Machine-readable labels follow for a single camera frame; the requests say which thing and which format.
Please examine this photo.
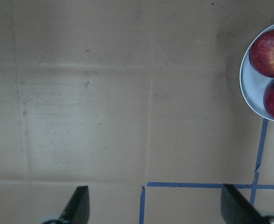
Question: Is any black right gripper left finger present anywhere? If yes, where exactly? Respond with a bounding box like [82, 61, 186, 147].
[41, 186, 90, 224]

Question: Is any light blue plate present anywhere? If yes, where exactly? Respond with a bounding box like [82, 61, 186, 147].
[239, 20, 274, 123]

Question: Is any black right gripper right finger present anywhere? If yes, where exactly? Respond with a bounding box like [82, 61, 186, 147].
[221, 184, 274, 224]

